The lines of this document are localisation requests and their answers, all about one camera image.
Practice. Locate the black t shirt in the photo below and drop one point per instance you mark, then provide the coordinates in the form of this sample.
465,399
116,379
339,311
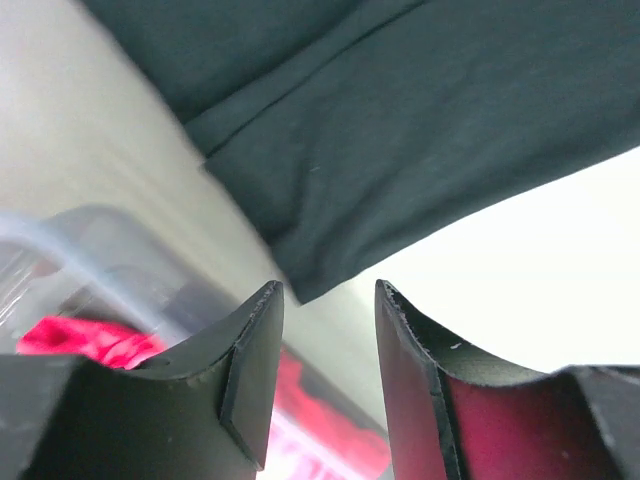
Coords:
348,130

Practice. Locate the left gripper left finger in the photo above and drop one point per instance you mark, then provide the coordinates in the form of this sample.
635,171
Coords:
200,410

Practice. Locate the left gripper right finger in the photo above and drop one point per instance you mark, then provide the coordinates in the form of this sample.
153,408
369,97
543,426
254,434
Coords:
456,411

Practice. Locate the magenta t shirt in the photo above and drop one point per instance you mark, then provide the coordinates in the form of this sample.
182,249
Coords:
310,437

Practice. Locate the clear plastic bin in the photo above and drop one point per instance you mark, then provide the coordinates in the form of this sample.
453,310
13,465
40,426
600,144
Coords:
99,264

